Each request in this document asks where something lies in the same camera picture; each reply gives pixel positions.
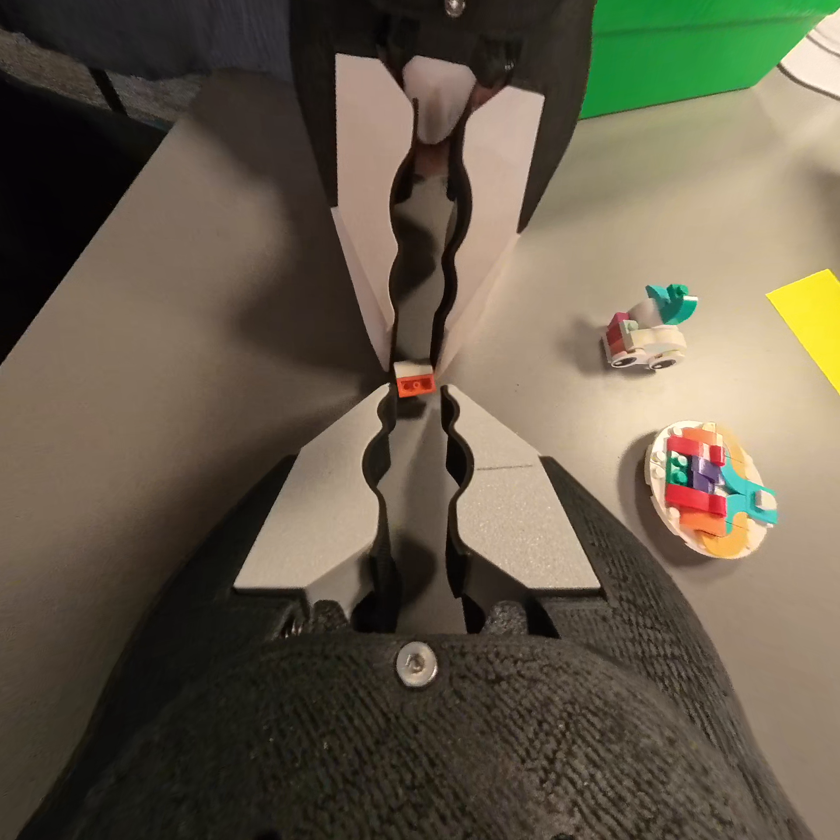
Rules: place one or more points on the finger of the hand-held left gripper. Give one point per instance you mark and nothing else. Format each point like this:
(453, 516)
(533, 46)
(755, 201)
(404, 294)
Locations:
(499, 197)
(364, 164)

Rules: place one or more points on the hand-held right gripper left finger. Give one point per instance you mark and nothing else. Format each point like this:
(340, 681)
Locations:
(308, 525)

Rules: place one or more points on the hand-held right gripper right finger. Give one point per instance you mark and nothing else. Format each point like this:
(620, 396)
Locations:
(525, 525)

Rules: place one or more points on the green plastic bin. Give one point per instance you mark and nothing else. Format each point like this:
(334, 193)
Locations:
(689, 46)

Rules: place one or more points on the small orange-red lego piece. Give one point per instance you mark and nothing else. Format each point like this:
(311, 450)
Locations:
(415, 384)

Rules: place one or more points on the round white lego base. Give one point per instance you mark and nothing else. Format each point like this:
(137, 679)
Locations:
(709, 492)

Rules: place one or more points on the white lego unicorn head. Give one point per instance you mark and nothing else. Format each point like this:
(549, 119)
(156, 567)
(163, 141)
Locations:
(649, 334)

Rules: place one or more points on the person's left forearm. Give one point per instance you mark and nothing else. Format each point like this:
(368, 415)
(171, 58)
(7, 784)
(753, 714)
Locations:
(131, 26)

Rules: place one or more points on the person's left hand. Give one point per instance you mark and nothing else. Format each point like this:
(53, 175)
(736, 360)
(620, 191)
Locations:
(433, 161)

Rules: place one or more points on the beige book stand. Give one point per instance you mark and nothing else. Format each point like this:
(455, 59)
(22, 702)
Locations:
(814, 59)

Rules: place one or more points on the yellow sticky note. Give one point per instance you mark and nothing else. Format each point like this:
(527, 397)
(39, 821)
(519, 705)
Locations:
(814, 321)

